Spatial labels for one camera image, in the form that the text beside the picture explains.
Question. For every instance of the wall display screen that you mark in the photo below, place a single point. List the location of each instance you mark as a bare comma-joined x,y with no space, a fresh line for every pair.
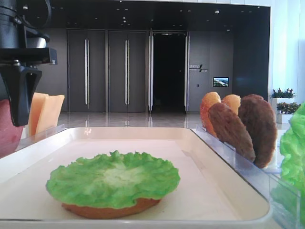
220,82

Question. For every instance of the rear bread slice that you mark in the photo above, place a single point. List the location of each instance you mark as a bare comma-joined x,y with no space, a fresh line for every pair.
208,101

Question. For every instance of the left dark double door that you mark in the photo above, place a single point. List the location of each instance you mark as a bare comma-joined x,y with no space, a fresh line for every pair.
86,52

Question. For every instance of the clear left rack front strip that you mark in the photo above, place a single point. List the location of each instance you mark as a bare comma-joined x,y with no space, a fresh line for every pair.
27,140

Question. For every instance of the upper potted flower planter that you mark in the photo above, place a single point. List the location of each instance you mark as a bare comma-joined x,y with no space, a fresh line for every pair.
282,96

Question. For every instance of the middle dark double door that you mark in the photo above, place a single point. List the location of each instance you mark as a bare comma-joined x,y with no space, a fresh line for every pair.
127,71

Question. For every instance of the beige plastic tray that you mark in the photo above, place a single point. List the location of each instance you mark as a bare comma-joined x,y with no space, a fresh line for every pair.
211,195

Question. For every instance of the clear rack strip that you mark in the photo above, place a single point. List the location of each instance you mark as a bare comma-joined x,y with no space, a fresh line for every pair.
27,140
284,198

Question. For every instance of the clear right rack front strip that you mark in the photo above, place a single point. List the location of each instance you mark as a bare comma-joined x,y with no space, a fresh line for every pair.
284,198

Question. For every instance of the lower potted flower planter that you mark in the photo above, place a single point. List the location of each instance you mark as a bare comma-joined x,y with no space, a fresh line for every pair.
285,111

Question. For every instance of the front brown meat patty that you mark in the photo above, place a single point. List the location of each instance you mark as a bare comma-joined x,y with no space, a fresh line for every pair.
258,117

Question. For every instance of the dark double door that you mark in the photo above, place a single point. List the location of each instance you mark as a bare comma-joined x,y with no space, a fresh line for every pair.
86,52
127,71

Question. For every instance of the green lettuce leaf in rack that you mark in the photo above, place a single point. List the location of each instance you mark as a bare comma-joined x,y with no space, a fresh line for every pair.
292,147

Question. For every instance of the green lettuce leaf on bun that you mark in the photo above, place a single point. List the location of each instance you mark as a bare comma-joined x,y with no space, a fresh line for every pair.
113,181

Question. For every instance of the white patty pusher block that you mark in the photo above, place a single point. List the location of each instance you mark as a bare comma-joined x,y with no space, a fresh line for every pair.
273,166

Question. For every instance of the brown meat patty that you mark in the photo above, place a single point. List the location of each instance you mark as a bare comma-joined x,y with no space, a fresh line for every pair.
258,117
230,129

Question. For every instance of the red tomato slice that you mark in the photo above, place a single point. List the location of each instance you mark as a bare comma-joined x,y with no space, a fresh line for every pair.
10,135

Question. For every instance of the potted flower planter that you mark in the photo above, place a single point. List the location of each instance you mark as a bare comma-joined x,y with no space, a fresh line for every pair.
282,96
285,111

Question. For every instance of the front cheese slice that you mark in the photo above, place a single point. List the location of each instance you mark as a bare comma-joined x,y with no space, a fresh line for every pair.
50,112

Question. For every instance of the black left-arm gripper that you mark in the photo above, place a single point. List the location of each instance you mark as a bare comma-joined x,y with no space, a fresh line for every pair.
24,44

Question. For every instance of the rear brown meat patty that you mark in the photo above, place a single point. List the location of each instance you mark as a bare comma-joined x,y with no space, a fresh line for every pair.
230,129

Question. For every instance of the bottom bun on tray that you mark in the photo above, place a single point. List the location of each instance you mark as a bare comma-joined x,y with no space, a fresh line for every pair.
141,205

